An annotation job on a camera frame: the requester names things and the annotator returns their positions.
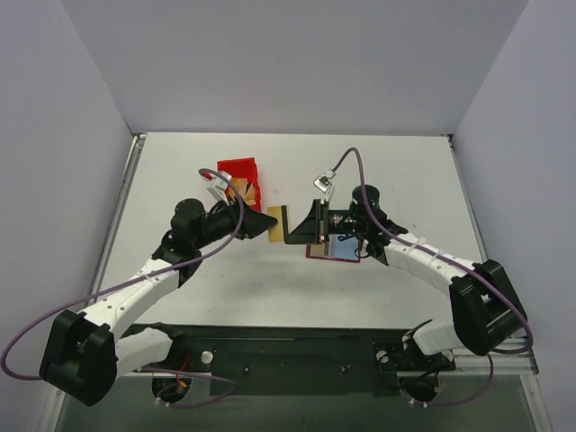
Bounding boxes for gold card magnetic stripe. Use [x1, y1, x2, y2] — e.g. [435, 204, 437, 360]
[315, 243, 330, 257]

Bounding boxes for gold card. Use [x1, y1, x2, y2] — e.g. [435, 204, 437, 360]
[266, 204, 290, 243]

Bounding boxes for red leather card holder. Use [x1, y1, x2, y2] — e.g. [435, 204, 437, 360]
[305, 237, 362, 263]

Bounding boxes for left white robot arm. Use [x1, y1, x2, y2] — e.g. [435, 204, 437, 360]
[39, 199, 277, 406]

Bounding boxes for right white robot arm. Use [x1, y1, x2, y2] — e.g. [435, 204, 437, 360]
[282, 185, 527, 368]

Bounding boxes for gold cards in bin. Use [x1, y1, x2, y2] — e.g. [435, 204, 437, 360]
[231, 177, 261, 212]

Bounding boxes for red plastic bin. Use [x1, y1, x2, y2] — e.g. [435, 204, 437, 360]
[217, 157, 261, 197]

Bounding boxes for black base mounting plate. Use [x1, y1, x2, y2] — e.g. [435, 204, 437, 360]
[157, 325, 455, 396]

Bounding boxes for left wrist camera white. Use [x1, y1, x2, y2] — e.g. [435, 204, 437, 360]
[204, 171, 232, 204]

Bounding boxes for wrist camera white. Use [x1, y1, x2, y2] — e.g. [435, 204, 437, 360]
[204, 171, 232, 204]
[313, 170, 336, 202]

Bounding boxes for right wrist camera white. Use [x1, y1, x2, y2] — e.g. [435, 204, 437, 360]
[313, 170, 336, 202]

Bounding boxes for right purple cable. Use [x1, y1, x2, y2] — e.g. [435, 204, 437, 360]
[326, 147, 535, 409]

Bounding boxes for aluminium front rail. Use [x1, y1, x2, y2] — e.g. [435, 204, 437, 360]
[381, 349, 539, 376]

